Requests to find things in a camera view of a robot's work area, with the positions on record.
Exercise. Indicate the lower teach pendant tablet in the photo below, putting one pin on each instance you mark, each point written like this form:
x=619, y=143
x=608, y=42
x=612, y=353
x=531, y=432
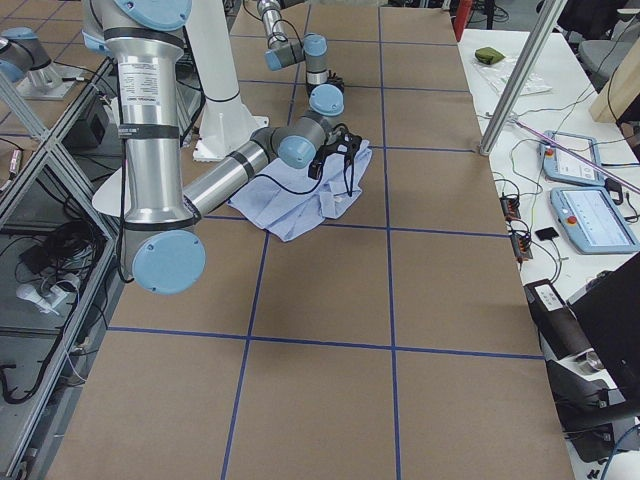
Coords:
x=592, y=222

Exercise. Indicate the aluminium frame post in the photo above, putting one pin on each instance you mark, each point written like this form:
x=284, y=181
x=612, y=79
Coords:
x=529, y=54

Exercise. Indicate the green fabric pouch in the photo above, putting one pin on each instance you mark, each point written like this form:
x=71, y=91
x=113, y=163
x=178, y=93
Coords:
x=488, y=56

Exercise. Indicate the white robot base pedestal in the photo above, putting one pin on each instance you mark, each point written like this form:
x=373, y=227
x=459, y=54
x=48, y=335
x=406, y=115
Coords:
x=226, y=123

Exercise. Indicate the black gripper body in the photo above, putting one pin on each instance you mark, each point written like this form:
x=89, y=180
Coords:
x=339, y=80
x=348, y=151

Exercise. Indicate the white power strip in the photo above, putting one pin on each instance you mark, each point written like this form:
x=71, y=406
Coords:
x=49, y=301

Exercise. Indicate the black monitor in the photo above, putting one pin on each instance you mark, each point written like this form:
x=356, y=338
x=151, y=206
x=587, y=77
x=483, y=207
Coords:
x=608, y=314

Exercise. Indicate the upper teach pendant tablet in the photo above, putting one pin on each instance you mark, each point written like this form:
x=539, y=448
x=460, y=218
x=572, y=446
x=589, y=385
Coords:
x=562, y=167

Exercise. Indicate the teach pendant tablet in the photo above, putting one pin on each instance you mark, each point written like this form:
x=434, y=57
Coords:
x=592, y=222
x=562, y=167

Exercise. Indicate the black device with label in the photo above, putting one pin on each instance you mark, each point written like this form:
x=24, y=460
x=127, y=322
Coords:
x=555, y=320

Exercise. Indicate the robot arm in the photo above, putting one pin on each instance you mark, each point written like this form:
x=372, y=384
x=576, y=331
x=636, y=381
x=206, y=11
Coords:
x=295, y=40
x=158, y=247

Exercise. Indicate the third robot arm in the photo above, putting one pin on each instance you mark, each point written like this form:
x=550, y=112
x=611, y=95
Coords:
x=26, y=63

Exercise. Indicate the light blue striped shirt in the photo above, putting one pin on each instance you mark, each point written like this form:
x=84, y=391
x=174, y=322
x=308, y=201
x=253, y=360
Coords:
x=287, y=203

